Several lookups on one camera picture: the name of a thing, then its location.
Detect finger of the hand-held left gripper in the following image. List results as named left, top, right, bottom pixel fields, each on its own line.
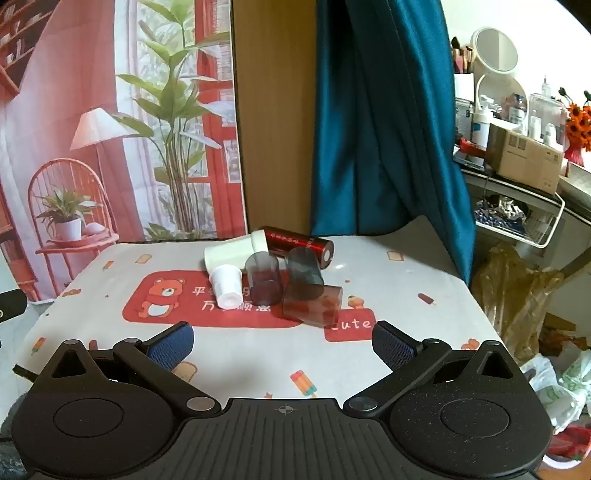
left=0, top=291, right=27, bottom=323

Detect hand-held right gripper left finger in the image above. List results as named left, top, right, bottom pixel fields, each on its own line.
left=44, top=322, right=222, bottom=416

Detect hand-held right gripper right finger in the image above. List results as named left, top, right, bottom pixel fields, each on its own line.
left=342, top=320, right=523, bottom=418

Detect small white cup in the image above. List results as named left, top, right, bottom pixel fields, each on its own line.
left=210, top=266, right=242, bottom=309

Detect transparent brown cup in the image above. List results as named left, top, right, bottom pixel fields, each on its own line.
left=282, top=283, right=344, bottom=328

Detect large white cup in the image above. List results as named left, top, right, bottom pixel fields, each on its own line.
left=204, top=231, right=269, bottom=272

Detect transparent grey cup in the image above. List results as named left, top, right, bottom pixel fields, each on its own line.
left=245, top=251, right=283, bottom=304
left=284, top=247, right=324, bottom=290

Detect dark red cup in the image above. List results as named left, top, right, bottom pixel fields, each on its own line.
left=262, top=226, right=334, bottom=270

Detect printed bear tablecloth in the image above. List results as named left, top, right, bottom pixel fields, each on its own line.
left=13, top=215, right=505, bottom=403

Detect yellow plastic bag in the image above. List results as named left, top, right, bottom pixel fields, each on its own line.
left=471, top=244, right=565, bottom=366

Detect white green plastic bag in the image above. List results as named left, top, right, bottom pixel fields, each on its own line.
left=522, top=340, right=591, bottom=435

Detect red plastic bag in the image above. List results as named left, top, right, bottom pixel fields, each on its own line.
left=544, top=424, right=591, bottom=464

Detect red flat box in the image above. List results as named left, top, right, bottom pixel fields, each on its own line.
left=455, top=137, right=489, bottom=161

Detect cardboard box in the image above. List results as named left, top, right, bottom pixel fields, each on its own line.
left=486, top=124, right=565, bottom=195

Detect teal curtain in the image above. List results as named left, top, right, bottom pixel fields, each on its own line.
left=308, top=0, right=477, bottom=286

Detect white pump bottle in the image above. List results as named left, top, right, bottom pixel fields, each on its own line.
left=471, top=95, right=493, bottom=149

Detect wooden cabinet panel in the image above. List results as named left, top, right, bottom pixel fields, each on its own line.
left=230, top=0, right=320, bottom=234

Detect clear acrylic organizer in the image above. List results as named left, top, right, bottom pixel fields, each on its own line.
left=526, top=76, right=568, bottom=141

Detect orange flower bouquet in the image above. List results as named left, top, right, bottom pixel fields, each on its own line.
left=558, top=87, right=591, bottom=165

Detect makeup brushes in holder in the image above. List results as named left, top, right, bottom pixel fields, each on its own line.
left=450, top=36, right=476, bottom=100

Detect round white mirror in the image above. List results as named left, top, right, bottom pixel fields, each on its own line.
left=474, top=28, right=518, bottom=73

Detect white wire basket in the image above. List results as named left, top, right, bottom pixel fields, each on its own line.
left=475, top=184, right=567, bottom=248

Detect printed wall tapestry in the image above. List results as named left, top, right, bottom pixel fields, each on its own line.
left=0, top=0, right=246, bottom=306

